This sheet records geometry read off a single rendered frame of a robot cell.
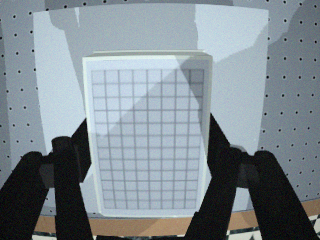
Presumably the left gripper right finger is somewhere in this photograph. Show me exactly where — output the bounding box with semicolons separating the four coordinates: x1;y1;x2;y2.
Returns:
183;113;320;240

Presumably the white deep-well block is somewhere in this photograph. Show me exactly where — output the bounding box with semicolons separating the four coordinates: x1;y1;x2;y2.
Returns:
83;49;213;217

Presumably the grey flat base plate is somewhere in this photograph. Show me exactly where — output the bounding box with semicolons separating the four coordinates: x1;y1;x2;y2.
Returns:
0;0;320;203

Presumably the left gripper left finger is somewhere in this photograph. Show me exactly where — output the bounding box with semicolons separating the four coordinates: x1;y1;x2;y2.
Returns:
0;117;93;240

